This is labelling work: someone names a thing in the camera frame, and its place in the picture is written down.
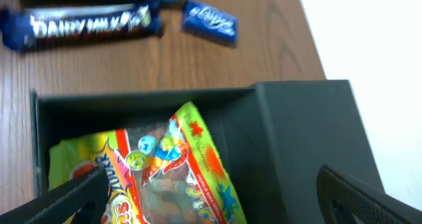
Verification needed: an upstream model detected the dark green hinged box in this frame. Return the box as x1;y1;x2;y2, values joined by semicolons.
30;80;383;223

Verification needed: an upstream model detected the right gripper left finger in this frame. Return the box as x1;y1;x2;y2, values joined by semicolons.
1;167;109;224

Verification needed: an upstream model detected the Haribo worms candy bag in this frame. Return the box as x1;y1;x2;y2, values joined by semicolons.
48;102;246;223

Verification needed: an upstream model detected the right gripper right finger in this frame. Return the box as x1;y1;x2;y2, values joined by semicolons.
316;165;421;223

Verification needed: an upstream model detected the Dairy Milk chocolate bar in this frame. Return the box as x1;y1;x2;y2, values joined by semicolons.
1;3;162;52

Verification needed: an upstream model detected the blue Eclipse mints box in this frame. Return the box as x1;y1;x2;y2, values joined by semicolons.
181;1;238;47

